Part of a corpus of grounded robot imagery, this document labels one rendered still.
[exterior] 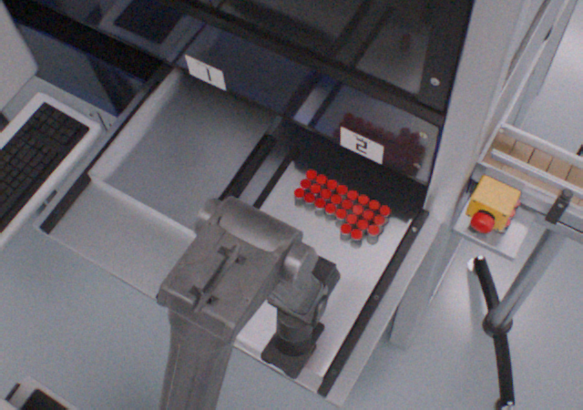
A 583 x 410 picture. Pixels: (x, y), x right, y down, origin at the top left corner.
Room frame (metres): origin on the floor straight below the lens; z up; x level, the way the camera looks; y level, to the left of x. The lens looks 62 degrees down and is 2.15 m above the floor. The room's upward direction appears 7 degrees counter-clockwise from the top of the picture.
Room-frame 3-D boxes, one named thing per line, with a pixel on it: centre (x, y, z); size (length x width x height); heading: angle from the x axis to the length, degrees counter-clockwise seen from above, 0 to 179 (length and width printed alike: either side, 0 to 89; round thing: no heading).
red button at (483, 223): (0.51, -0.34, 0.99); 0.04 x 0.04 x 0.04; 53
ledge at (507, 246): (0.57, -0.40, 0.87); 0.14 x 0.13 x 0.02; 143
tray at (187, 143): (0.81, 0.18, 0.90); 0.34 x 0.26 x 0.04; 143
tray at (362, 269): (0.51, -0.02, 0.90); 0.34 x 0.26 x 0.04; 143
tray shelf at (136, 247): (0.65, 0.09, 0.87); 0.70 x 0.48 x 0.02; 53
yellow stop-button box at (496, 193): (0.55, -0.36, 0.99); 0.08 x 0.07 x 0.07; 143
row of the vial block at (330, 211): (0.60, -0.09, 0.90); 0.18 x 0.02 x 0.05; 53
